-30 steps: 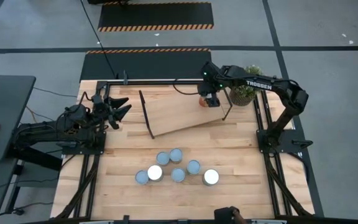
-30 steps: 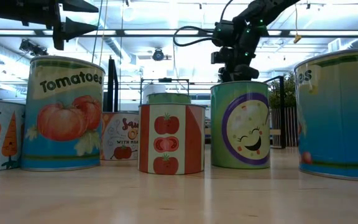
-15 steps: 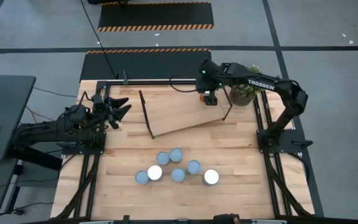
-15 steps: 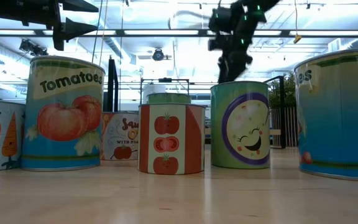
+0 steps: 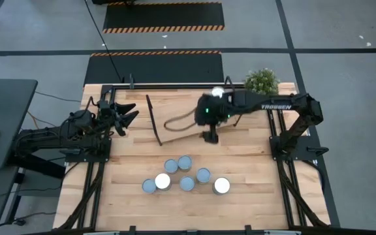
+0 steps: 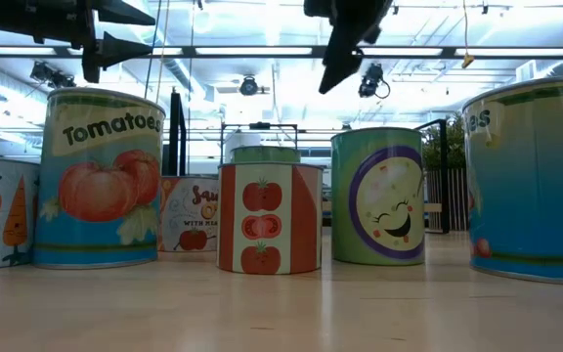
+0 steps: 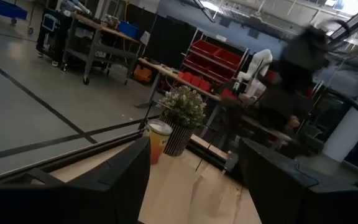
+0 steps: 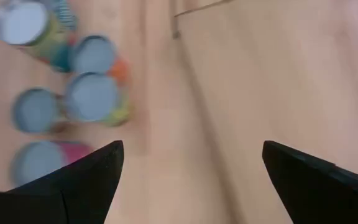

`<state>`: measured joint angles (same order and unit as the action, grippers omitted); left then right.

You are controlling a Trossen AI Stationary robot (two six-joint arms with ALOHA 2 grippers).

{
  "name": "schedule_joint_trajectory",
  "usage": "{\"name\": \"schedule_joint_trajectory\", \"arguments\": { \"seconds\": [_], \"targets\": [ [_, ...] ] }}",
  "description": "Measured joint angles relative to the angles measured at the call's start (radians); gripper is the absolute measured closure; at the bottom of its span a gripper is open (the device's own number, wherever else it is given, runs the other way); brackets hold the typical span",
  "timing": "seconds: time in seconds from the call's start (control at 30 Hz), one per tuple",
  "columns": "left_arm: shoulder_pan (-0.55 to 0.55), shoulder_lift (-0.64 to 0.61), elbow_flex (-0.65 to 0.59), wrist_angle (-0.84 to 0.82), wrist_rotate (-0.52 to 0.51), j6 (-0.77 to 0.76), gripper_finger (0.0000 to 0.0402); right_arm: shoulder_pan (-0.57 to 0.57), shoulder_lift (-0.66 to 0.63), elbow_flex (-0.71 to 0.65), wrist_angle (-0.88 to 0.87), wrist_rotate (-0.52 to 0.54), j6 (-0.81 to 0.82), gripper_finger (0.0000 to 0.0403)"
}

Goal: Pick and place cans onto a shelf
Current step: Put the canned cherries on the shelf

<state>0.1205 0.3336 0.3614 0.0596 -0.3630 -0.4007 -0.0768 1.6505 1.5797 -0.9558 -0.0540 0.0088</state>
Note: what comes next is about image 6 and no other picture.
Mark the white cylinder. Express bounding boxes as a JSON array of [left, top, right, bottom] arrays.
[[224, 131, 263, 162]]

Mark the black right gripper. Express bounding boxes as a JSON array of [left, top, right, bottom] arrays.
[[303, 0, 395, 95]]

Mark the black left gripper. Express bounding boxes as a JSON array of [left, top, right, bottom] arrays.
[[0, 0, 156, 84]]

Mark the black ceiling spotlight pair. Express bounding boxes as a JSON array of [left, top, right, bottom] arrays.
[[28, 60, 77, 90]]

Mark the green smiling face can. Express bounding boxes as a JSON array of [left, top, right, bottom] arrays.
[[330, 126, 427, 267]]

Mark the hanging cable with yellow plug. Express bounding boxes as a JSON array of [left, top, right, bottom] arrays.
[[460, 0, 476, 70]]

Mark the thin black rounded frame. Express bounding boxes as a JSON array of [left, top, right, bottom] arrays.
[[219, 121, 300, 165]]

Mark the white slatted fence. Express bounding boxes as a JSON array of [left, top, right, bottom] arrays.
[[425, 168, 470, 233]]

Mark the black ceiling spotlight with cable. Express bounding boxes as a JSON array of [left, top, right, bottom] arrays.
[[357, 62, 392, 101]]

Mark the thin hanging cable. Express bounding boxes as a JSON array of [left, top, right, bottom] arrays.
[[143, 0, 171, 102]]

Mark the thick black post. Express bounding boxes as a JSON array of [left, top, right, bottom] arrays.
[[167, 87, 188, 177]]

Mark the large blue Tomatoes can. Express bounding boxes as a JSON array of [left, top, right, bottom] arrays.
[[461, 75, 563, 287], [32, 86, 166, 270]]

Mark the white sauce label can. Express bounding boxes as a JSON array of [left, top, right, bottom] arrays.
[[157, 174, 220, 253]]

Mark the green leafy plant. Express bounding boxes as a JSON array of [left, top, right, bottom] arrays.
[[421, 111, 467, 171]]

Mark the black metal stand frame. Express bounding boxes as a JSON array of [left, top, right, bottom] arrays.
[[412, 118, 452, 235]]

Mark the black overhead rig beam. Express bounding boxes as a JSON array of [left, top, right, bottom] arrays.
[[0, 44, 563, 59]]

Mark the small green can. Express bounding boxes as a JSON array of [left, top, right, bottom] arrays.
[[230, 145, 302, 165]]

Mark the red white diced tomatoes can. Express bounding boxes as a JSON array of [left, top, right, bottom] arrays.
[[216, 161, 325, 276]]

